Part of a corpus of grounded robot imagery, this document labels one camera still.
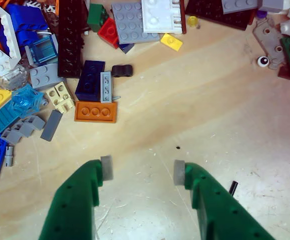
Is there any transparent blue Lego window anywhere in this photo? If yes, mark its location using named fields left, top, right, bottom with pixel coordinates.
left=24, top=33, right=59, bottom=68

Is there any white arched Lego piece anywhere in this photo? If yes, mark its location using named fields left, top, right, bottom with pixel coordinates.
left=0, top=2, right=22, bottom=62

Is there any grey stepped Lego piece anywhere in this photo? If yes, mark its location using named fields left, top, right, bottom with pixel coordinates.
left=0, top=114, right=46, bottom=146

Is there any white large Lego plate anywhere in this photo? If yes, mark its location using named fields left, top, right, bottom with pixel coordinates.
left=141, top=0, right=184, bottom=35

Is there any green Lego brick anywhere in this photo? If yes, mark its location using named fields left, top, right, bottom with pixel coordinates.
left=86, top=3, right=110, bottom=33

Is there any long black Lego plate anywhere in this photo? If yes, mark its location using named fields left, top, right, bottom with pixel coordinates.
left=57, top=0, right=91, bottom=79

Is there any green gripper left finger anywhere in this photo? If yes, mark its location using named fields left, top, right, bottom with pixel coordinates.
left=38, top=155, right=114, bottom=240

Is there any light grey narrow Lego plate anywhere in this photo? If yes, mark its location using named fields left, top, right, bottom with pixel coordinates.
left=100, top=71, right=114, bottom=104

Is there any dark red narrow Lego bar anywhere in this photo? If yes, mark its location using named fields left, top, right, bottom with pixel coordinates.
left=179, top=0, right=188, bottom=35

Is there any small yellow Lego plate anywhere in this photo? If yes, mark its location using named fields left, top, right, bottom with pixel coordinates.
left=159, top=32, right=184, bottom=52

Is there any cream Lego bracket piece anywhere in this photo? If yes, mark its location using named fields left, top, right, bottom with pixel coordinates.
left=45, top=81, right=76, bottom=114

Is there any small black Lego rod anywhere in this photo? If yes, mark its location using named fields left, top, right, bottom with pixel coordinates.
left=228, top=181, right=239, bottom=196

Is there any dark red large Lego plate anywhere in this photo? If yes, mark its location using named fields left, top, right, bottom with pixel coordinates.
left=184, top=0, right=258, bottom=32

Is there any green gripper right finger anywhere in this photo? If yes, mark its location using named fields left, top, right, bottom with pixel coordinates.
left=173, top=159, right=277, bottom=240

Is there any grey holed Lego plate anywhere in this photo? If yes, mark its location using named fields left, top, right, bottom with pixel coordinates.
left=252, top=18, right=286, bottom=70

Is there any grey Technic pin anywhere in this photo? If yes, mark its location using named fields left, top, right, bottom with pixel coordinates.
left=4, top=145, right=15, bottom=168

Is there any orange flat Lego plate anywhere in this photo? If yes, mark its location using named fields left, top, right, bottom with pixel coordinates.
left=74, top=100, right=118, bottom=124

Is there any grey-blue Lego plate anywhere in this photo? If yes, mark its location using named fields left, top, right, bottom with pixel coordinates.
left=221, top=0, right=260, bottom=15

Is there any transparent blue crystal Lego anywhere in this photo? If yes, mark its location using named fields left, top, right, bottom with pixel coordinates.
left=10, top=83, right=49, bottom=118

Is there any blue large Lego brick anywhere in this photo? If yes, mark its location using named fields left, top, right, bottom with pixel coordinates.
left=0, top=3, right=53, bottom=50

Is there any small black Lego connector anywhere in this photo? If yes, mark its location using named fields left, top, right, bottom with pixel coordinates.
left=111, top=64, right=134, bottom=78

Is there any clear transparent Lego piece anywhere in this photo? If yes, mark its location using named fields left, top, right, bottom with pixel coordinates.
left=0, top=64, right=30, bottom=91

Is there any dark grey smooth Lego tile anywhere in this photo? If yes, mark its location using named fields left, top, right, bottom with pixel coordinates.
left=40, top=109, right=64, bottom=143

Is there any red Lego brick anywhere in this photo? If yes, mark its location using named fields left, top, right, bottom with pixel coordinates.
left=97, top=17, right=121, bottom=50

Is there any dark blue Lego brick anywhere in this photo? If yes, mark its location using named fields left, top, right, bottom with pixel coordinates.
left=74, top=60, right=106, bottom=103

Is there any transparent yellow round stud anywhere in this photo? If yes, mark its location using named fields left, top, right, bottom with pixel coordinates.
left=187, top=15, right=201, bottom=29

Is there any grey square Lego brick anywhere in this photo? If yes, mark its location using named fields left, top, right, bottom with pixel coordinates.
left=29, top=63, right=66, bottom=91

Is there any grey large Lego plate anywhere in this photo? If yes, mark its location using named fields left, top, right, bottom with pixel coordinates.
left=110, top=1, right=161, bottom=45

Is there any Lego eye round tile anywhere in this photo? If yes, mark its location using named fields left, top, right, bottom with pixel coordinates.
left=256, top=56, right=270, bottom=68

